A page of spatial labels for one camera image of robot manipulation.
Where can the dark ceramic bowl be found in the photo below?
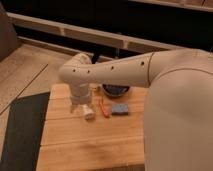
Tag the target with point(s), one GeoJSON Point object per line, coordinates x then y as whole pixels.
{"type": "Point", "coordinates": [115, 90]}

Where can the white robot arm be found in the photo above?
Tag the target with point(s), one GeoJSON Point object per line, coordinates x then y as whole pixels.
{"type": "Point", "coordinates": [178, 110]}

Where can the blue sponge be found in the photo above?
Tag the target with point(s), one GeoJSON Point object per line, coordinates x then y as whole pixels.
{"type": "Point", "coordinates": [119, 109]}

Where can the white plastic bottle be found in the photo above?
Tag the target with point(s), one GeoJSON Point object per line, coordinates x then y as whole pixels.
{"type": "Point", "coordinates": [88, 112]}

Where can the white shelf unit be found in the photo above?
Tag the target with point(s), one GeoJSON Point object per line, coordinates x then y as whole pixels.
{"type": "Point", "coordinates": [115, 26]}

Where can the dark floor mat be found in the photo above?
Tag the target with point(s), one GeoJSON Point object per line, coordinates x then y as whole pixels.
{"type": "Point", "coordinates": [23, 133]}

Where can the grey sofa corner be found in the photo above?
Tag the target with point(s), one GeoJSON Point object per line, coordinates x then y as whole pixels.
{"type": "Point", "coordinates": [9, 40]}

